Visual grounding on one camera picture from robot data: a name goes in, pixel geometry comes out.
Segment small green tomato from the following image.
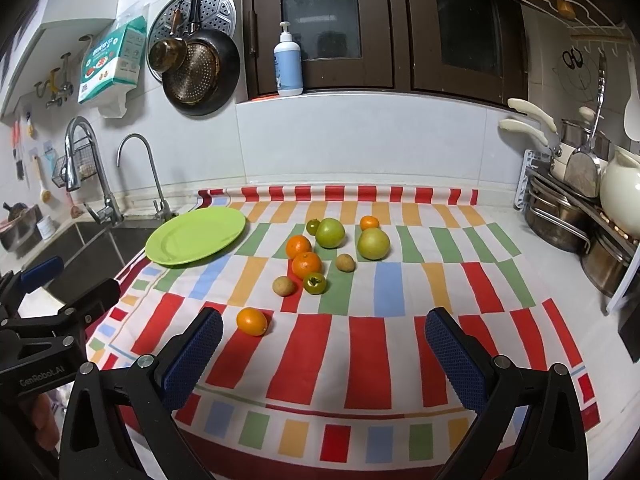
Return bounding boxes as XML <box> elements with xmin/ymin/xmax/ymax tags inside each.
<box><xmin>303</xmin><ymin>272</ymin><xmax>328</xmax><ymax>295</ymax></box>

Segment person's hand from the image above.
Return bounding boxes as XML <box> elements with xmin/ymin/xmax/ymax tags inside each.
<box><xmin>30</xmin><ymin>393</ymin><xmax>60</xmax><ymax>451</ymax></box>

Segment pot by sink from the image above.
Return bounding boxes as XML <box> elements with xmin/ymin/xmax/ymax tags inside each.
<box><xmin>1</xmin><ymin>203</ymin><xmax>42</xmax><ymax>252</ymax></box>

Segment steel sink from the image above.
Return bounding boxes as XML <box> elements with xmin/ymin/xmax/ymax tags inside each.
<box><xmin>25</xmin><ymin>219</ymin><xmax>160</xmax><ymax>304</ymax></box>

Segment chrome pull-down faucet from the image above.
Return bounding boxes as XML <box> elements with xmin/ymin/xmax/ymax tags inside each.
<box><xmin>64</xmin><ymin>116</ymin><xmax>124</xmax><ymax>226</ymax></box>

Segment slim gooseneck faucet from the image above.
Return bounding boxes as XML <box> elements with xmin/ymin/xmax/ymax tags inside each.
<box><xmin>116</xmin><ymin>132</ymin><xmax>174</xmax><ymax>222</ymax></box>

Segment green plate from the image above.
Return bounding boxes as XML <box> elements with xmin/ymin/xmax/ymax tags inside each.
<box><xmin>144</xmin><ymin>207</ymin><xmax>246</xmax><ymax>266</ymax></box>

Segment colourful striped table cloth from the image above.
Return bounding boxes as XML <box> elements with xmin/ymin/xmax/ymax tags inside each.
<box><xmin>88</xmin><ymin>185</ymin><xmax>600</xmax><ymax>479</ymax></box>

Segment steel pots on rack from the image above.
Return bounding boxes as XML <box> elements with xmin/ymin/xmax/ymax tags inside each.
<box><xmin>520</xmin><ymin>126</ymin><xmax>637</xmax><ymax>297</ymax></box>

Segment brown kiwi left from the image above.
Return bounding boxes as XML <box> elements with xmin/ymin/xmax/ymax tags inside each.
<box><xmin>272</xmin><ymin>276</ymin><xmax>297</xmax><ymax>297</ymax></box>

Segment brown kiwi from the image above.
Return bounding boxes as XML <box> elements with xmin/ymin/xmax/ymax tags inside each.
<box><xmin>335</xmin><ymin>254</ymin><xmax>356</xmax><ymax>273</ymax></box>
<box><xmin>272</xmin><ymin>276</ymin><xmax>297</xmax><ymax>297</ymax></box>

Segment orange mandarin upper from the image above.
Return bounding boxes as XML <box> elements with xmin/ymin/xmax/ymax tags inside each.
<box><xmin>285</xmin><ymin>234</ymin><xmax>312</xmax><ymax>260</ymax></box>

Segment orange mandarin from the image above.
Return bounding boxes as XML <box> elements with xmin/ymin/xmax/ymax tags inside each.
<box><xmin>285</xmin><ymin>234</ymin><xmax>312</xmax><ymax>260</ymax></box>
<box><xmin>291</xmin><ymin>252</ymin><xmax>322</xmax><ymax>280</ymax></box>

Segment yellow-green pear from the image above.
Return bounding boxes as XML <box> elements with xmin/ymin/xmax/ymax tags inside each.
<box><xmin>357</xmin><ymin>228</ymin><xmax>390</xmax><ymax>261</ymax></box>

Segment orange mandarin lower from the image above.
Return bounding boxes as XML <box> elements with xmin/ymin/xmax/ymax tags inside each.
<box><xmin>291</xmin><ymin>252</ymin><xmax>322</xmax><ymax>280</ymax></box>

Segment teal tissue pack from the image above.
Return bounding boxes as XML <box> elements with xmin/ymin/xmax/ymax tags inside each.
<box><xmin>78</xmin><ymin>14</ymin><xmax>146</xmax><ymax>119</ymax></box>

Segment brown kiwi right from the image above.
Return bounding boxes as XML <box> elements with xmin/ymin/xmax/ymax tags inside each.
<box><xmin>335</xmin><ymin>254</ymin><xmax>356</xmax><ymax>273</ymax></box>

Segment steel spatula hanging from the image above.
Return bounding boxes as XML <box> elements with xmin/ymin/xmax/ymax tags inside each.
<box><xmin>564</xmin><ymin>50</ymin><xmax>608</xmax><ymax>200</ymax></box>

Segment cream teapot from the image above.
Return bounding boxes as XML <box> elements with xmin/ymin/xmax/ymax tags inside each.
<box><xmin>600</xmin><ymin>146</ymin><xmax>640</xmax><ymax>238</ymax></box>

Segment small green fruit back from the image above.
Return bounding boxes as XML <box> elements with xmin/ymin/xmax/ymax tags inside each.
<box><xmin>306</xmin><ymin>219</ymin><xmax>320</xmax><ymax>236</ymax></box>

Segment small orange back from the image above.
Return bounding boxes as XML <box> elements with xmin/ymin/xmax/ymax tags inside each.
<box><xmin>359</xmin><ymin>216</ymin><xmax>380</xmax><ymax>231</ymax></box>

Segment brass colander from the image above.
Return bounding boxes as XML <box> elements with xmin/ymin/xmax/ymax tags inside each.
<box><xmin>162</xmin><ymin>42</ymin><xmax>218</xmax><ymax>106</ymax></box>

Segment large green apple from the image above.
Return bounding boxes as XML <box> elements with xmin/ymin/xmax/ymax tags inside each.
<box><xmin>316</xmin><ymin>218</ymin><xmax>346</xmax><ymax>249</ymax></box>

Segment black frying pan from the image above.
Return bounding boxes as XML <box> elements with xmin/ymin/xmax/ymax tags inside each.
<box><xmin>162</xmin><ymin>0</ymin><xmax>241</xmax><ymax>116</ymax></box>

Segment steel steamer tray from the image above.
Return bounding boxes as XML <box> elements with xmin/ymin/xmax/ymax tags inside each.
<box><xmin>146</xmin><ymin>0</ymin><xmax>236</xmax><ymax>54</ymax></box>

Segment blue white pump bottle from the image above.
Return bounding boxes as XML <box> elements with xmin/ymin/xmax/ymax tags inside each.
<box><xmin>273</xmin><ymin>22</ymin><xmax>304</xmax><ymax>96</ymax></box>

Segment wire sponge basket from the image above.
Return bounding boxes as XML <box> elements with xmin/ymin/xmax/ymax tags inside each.
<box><xmin>52</xmin><ymin>142</ymin><xmax>96</xmax><ymax>188</ymax></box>

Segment wall tap yellow handle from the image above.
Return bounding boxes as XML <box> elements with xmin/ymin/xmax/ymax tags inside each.
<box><xmin>35</xmin><ymin>52</ymin><xmax>74</xmax><ymax>108</ymax></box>

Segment cream handled pan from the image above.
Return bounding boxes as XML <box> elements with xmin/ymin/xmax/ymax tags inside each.
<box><xmin>498</xmin><ymin>98</ymin><xmax>575</xmax><ymax>182</ymax></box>

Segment dark wooden window frame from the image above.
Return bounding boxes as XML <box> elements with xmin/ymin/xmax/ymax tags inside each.
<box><xmin>241</xmin><ymin>0</ymin><xmax>528</xmax><ymax>106</ymax></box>

